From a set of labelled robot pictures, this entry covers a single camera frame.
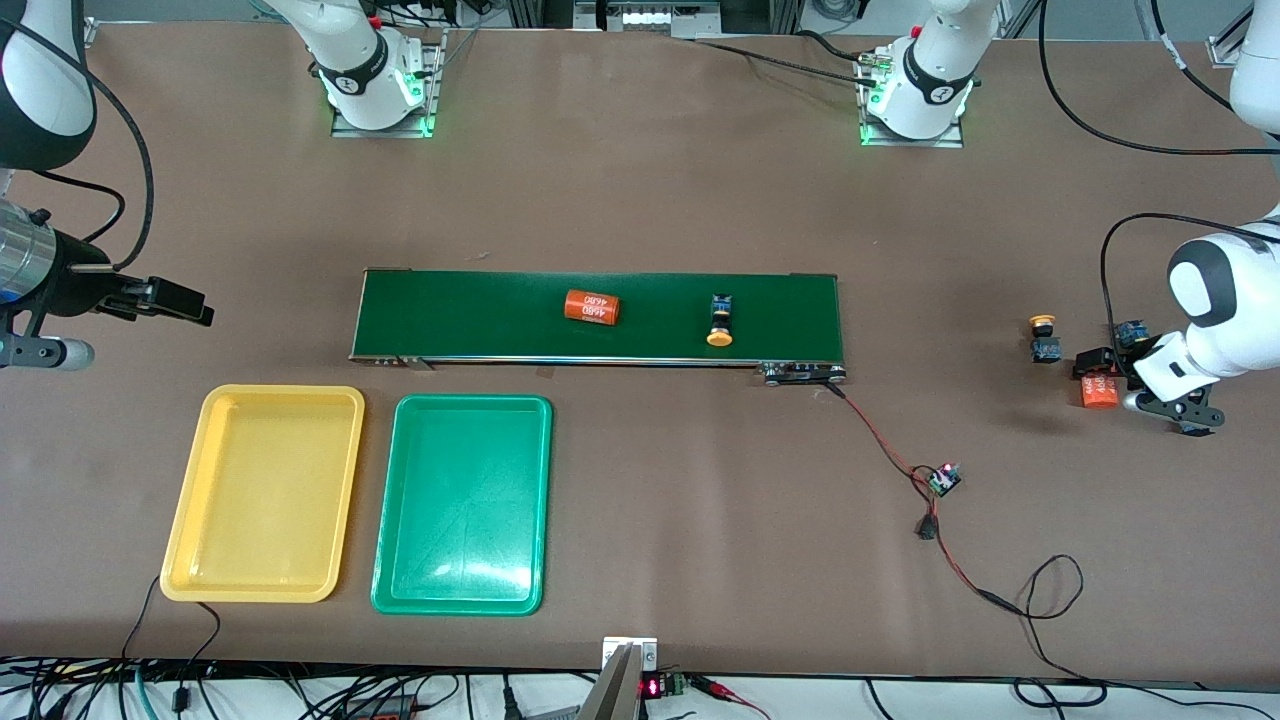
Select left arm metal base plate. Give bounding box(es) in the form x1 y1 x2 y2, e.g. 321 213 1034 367
858 55 966 149

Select black base power cable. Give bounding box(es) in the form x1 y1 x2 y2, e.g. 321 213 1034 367
695 30 881 91

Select silver device with lights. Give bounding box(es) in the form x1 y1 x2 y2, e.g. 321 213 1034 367
575 0 723 39

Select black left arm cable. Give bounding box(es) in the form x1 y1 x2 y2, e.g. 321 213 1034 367
1038 0 1280 346

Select black looped power cable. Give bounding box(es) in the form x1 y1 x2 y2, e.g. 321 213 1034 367
1015 555 1280 713

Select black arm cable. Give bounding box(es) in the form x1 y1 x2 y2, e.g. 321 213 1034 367
1038 0 1280 346
0 20 156 271

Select yellow plastic tray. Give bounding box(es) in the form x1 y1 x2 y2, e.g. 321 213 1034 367
160 384 367 604

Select green conveyor belt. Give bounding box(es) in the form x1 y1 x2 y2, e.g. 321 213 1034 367
348 267 848 388

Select thin black table cable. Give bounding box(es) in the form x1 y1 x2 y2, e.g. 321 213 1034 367
120 575 163 661
175 600 223 713

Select tangled black floor cables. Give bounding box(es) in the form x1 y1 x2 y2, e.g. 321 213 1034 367
0 655 601 720

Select green plastic tray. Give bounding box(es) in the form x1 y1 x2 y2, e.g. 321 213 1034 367
370 394 554 617

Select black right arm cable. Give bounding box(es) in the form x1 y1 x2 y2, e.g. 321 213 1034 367
0 20 156 271

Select red black twin wire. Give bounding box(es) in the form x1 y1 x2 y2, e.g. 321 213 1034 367
825 383 1021 613

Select grey metal stand bracket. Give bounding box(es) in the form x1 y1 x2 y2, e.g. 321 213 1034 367
578 636 661 720

